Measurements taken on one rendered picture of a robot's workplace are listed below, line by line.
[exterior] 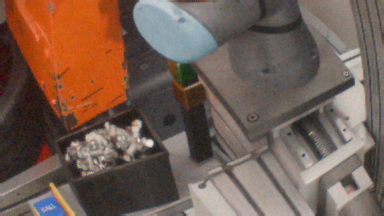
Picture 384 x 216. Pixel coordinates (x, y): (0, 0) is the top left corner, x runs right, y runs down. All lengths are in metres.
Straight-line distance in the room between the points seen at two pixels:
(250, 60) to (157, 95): 0.79
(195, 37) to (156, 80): 0.96
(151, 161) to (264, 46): 0.43
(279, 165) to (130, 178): 0.41
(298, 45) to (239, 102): 0.13
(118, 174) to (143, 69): 0.51
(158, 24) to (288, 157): 0.28
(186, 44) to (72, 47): 0.61
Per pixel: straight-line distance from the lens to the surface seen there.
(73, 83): 2.04
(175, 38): 1.43
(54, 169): 2.22
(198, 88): 1.98
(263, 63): 1.59
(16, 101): 2.29
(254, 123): 1.54
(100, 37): 2.02
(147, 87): 2.35
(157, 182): 1.96
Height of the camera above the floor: 1.77
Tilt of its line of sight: 37 degrees down
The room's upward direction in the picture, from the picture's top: 11 degrees counter-clockwise
